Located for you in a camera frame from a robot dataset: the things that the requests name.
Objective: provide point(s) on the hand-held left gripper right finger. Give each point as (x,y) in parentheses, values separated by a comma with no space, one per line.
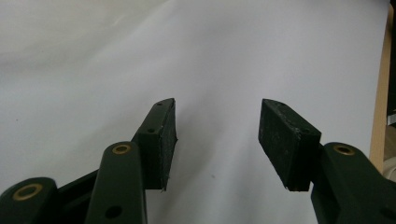
(286,146)

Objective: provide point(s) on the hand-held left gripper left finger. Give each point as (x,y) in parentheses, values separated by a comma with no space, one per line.
(158,149)

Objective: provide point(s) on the wooden table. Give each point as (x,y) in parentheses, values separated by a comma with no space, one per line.
(380,109)

